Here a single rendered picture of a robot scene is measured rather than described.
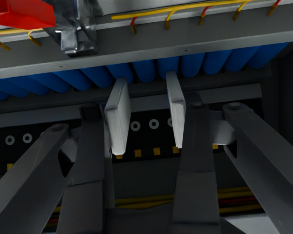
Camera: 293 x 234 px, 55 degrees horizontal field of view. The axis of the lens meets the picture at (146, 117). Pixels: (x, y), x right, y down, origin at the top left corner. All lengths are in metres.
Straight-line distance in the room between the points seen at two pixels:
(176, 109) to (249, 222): 0.08
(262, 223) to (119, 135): 0.10
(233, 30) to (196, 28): 0.02
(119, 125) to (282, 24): 0.11
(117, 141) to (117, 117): 0.01
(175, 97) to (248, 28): 0.06
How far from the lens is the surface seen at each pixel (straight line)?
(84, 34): 0.17
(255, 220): 0.19
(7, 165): 0.35
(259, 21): 0.19
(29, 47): 0.20
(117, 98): 0.17
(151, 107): 0.31
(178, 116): 0.16
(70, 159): 0.16
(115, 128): 0.16
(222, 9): 0.19
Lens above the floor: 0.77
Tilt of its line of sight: 14 degrees up
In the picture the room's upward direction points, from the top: 173 degrees clockwise
